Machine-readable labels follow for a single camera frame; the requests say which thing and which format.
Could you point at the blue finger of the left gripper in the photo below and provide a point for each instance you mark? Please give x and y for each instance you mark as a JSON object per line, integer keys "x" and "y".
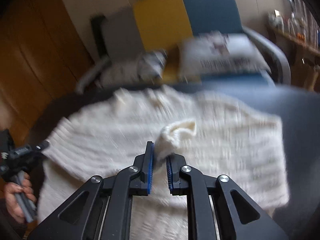
{"x": 42, "y": 146}

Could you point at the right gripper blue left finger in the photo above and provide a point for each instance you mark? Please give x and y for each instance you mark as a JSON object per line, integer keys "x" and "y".
{"x": 135, "y": 180}

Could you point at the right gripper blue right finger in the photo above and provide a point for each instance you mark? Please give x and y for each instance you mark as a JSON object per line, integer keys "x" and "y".
{"x": 184, "y": 180}

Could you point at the cream knitted sweater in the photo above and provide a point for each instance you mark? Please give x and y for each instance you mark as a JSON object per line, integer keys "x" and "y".
{"x": 215, "y": 133}

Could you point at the triangle pattern pillow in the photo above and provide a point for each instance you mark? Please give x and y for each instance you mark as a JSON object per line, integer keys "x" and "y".
{"x": 147, "y": 67}

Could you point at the grey deer print pillow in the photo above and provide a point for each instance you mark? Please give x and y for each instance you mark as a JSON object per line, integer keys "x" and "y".
{"x": 216, "y": 53}

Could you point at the multicolour sofa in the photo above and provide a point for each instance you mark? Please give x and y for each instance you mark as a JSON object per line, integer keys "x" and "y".
{"x": 163, "y": 24}

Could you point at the wooden side table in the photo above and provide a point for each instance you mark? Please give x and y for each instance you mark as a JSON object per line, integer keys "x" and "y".
{"x": 303, "y": 60}

